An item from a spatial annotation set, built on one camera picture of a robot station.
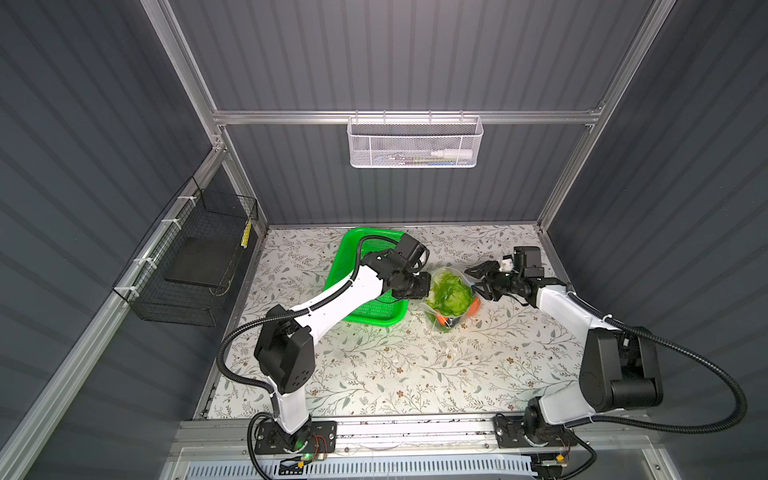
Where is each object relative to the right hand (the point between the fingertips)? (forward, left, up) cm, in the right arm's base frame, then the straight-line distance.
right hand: (471, 277), depth 88 cm
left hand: (-7, +13, +3) cm, 15 cm away
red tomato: (-6, -1, -9) cm, 11 cm away
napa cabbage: (-9, +8, +4) cm, 12 cm away
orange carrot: (-9, +9, -9) cm, 16 cm away
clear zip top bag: (-6, +12, -12) cm, 18 cm away
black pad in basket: (-7, +69, +18) cm, 72 cm away
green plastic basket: (-4, +25, -13) cm, 29 cm away
